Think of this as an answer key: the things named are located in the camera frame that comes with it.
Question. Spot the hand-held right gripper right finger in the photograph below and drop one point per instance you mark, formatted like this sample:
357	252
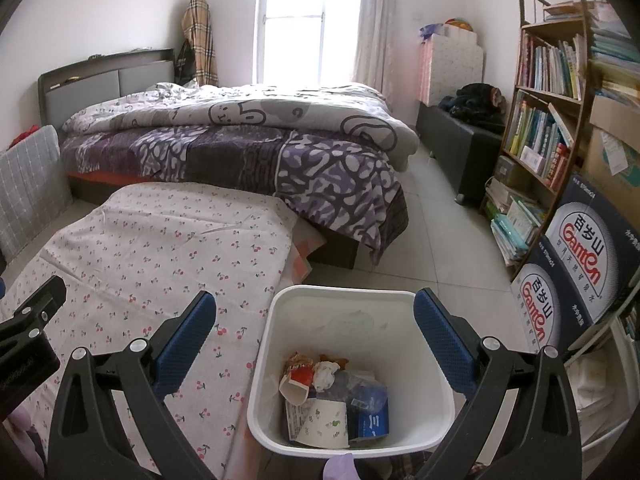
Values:
445	340

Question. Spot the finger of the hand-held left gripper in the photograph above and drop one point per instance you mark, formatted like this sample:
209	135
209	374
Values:
37	305

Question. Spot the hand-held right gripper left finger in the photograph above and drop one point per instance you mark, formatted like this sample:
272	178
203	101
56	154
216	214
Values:
185	340

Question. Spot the white plastic bin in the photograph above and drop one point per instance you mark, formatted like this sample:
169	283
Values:
350	320

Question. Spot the crushed clear plastic bottle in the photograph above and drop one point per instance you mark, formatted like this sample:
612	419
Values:
360	390

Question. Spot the small brown wrapper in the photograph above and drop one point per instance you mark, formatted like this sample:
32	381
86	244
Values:
340	361

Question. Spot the dark blue small box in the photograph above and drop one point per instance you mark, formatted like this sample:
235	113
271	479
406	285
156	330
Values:
370	422

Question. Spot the white tissue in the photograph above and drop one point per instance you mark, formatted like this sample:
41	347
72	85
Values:
326	375

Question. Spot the paper cup with green print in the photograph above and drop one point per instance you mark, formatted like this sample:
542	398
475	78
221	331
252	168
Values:
320	420

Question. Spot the person's left forearm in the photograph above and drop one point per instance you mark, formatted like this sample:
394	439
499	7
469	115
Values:
17	422

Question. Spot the cherry print cloth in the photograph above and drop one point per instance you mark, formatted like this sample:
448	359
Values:
150	260

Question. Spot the grey checked cushion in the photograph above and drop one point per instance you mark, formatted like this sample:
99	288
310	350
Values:
30	185

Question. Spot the stack of lying books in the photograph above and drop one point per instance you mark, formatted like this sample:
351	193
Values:
515	225

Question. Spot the dark plaid pants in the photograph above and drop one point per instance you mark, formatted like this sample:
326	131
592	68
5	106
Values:
400	467

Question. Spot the orange bed sheet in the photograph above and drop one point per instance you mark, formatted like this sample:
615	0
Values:
100	176

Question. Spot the purple cloth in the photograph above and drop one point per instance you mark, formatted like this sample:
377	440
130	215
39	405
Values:
340	467

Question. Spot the red cloth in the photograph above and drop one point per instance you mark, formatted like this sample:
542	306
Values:
22	139

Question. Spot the grey small box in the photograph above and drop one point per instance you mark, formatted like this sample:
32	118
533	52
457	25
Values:
507	170

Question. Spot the black bench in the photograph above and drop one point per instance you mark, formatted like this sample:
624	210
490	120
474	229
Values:
460	150

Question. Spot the purple patterned bed cover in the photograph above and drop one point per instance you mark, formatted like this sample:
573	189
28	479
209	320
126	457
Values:
325	170

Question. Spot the row of colourful books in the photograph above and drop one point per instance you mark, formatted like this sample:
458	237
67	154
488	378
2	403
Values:
535	140

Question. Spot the pile of dark clothes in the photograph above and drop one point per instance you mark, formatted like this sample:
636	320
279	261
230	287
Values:
475	105

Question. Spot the brown cardboard box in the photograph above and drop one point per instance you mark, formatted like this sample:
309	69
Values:
605	165

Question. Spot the cartoon print quilt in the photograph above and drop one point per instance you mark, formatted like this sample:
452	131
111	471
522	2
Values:
280	105

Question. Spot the wooden bookshelf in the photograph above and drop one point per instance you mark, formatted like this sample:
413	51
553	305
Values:
550	92

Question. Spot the white folding panel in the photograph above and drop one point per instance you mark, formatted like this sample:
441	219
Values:
455	70

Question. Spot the black bag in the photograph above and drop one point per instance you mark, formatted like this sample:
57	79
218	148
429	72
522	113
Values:
184	62

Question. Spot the row of upright books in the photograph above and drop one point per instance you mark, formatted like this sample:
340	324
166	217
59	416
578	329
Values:
545	65

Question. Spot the beige plaid cloth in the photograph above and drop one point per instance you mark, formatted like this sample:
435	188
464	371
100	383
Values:
200	35

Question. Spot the purple plastic bag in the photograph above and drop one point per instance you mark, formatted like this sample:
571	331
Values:
430	31

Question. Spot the light curtain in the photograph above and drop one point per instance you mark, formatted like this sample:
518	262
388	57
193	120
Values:
377	35

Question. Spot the yellow orange toy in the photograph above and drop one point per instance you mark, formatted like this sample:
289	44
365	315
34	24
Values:
459	25

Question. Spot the stack of teal booklets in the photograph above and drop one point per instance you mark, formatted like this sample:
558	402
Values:
615	50

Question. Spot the window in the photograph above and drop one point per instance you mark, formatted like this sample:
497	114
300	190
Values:
295	10

